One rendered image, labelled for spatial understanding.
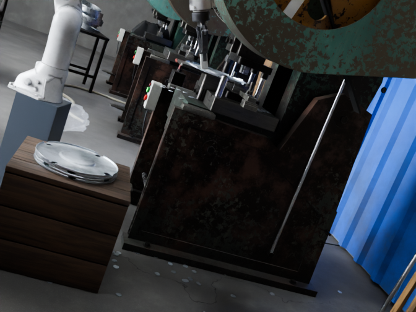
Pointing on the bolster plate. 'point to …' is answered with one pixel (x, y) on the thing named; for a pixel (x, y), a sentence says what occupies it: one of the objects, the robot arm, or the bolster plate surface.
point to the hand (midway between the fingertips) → (203, 60)
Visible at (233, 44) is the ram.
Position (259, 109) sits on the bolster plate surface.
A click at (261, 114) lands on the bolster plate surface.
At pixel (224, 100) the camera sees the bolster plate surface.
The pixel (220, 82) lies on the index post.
